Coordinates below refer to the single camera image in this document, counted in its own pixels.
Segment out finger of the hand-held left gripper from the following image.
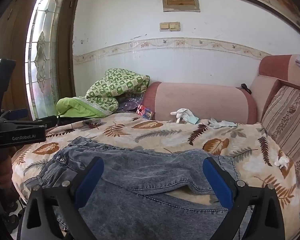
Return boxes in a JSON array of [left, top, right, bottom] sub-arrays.
[[0, 108, 29, 121], [2, 119, 48, 130]]

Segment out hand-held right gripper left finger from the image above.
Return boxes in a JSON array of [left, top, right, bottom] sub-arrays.
[[16, 156, 105, 240]]

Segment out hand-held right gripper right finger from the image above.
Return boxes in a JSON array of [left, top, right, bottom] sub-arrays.
[[202, 157, 286, 240]]

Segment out blue denim pants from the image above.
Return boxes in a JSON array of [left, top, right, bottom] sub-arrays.
[[19, 136, 255, 240]]

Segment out person's left hand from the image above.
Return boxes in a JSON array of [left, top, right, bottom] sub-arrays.
[[0, 146, 15, 191]]

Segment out lime green cloth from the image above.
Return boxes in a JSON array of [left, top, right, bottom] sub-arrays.
[[56, 96, 108, 118]]

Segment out white glove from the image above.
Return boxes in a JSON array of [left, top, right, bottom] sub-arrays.
[[208, 118, 238, 130], [170, 108, 197, 124]]

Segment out wooden door with patterned glass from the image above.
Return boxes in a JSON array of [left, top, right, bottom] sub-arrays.
[[5, 0, 82, 120]]

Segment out white crumpled tissue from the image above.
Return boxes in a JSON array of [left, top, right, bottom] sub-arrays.
[[274, 155, 290, 168]]

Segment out leaf print blanket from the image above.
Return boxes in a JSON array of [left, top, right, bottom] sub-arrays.
[[11, 112, 300, 240]]

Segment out pink sofa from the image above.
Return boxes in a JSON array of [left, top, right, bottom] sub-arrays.
[[140, 54, 300, 205]]

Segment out purple plastic bag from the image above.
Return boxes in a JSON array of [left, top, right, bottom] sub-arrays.
[[116, 94, 143, 113]]

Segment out red colourful packet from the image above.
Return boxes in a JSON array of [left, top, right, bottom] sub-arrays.
[[136, 104, 154, 120]]

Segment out striped sofa cushion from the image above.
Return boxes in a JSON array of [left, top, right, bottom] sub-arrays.
[[261, 85, 300, 198]]

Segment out green patterned quilt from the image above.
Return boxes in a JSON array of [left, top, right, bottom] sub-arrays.
[[86, 68, 151, 117]]

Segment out framed wall plaque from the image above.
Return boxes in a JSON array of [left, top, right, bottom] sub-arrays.
[[161, 0, 201, 12]]

